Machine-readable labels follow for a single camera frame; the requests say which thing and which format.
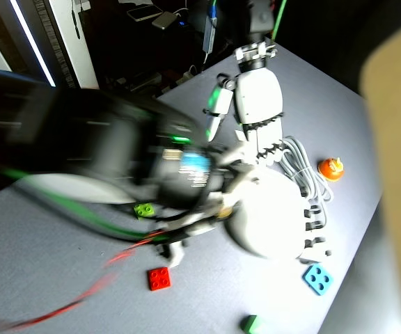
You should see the grey flat device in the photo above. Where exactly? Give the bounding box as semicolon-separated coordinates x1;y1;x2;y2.
151;11;178;31

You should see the red building brick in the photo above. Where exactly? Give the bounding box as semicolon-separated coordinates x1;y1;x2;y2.
147;267;173;292

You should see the lime green building brick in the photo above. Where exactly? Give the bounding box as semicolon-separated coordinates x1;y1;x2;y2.
133;202;156;219

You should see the white cabinet panel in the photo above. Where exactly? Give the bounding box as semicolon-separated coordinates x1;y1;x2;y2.
49;0;100;90

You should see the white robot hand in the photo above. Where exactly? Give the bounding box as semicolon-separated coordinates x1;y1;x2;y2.
203;65;292;168
221;166;333;265

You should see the red black twisted wire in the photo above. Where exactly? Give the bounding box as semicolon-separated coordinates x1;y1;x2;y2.
0;239;166;331

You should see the green letter Y cube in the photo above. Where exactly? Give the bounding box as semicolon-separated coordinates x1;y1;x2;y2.
239;315;271;334

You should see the smartphone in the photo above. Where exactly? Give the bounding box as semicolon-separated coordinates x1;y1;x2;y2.
127;5;159;22

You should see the white LED light strip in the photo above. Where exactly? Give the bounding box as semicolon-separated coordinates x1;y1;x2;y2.
9;0;57;88

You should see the grey table cloth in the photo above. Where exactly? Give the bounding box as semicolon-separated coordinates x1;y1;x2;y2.
0;41;386;334

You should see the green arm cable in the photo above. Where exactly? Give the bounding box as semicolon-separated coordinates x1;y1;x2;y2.
272;0;288;41
1;166;173;244

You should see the grey coiled power cable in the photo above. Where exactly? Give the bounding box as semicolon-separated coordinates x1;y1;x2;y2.
278;136;334;230

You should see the blue four-hole block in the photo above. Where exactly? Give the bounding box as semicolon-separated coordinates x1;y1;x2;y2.
302;263;334;296

